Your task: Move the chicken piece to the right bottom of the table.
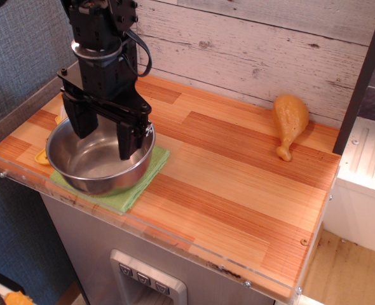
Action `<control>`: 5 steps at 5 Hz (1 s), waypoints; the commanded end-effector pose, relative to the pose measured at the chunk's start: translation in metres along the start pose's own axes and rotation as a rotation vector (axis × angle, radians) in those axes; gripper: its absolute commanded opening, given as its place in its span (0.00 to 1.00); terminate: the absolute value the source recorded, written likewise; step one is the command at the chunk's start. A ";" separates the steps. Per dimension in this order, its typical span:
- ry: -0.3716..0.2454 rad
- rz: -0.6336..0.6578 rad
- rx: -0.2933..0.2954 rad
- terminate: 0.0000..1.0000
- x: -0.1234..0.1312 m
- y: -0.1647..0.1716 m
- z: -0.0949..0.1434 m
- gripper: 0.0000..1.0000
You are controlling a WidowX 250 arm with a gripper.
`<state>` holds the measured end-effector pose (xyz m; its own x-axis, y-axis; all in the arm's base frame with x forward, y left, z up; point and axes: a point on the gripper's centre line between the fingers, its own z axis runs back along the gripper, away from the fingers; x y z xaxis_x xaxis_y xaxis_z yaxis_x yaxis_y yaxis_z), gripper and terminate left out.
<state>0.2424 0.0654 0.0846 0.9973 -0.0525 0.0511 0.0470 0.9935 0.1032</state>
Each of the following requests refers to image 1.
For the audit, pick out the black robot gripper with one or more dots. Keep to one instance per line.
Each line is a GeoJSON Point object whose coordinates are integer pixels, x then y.
{"type": "Point", "coordinates": [107, 90]}

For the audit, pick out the yellow toy chicken drumstick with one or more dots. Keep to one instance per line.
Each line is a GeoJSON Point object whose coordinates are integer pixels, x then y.
{"type": "Point", "coordinates": [291, 117]}

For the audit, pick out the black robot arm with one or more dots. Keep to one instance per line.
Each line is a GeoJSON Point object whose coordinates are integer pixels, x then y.
{"type": "Point", "coordinates": [106, 49]}

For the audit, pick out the stainless steel bowl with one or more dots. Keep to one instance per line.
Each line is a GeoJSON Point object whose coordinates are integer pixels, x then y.
{"type": "Point", "coordinates": [92, 165]}

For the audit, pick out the yellow toy brush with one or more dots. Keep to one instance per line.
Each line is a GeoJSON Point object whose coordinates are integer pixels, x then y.
{"type": "Point", "coordinates": [41, 157]}

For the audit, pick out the green cloth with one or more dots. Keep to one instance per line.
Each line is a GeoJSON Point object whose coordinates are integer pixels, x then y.
{"type": "Point", "coordinates": [121, 201]}

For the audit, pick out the grey toy fridge cabinet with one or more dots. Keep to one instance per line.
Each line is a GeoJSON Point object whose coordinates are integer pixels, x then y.
{"type": "Point", "coordinates": [89, 242]}

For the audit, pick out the silver dispenser panel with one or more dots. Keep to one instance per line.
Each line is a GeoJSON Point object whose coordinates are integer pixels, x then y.
{"type": "Point", "coordinates": [149, 279]}

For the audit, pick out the orange black object bottom left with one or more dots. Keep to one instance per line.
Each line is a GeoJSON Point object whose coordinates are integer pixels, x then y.
{"type": "Point", "coordinates": [12, 293]}

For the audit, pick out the clear acrylic table guard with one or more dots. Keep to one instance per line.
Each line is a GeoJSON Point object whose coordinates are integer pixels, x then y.
{"type": "Point", "coordinates": [253, 220]}

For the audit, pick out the white toy sink unit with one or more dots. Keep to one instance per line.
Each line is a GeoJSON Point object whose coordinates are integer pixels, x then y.
{"type": "Point", "coordinates": [350, 212]}

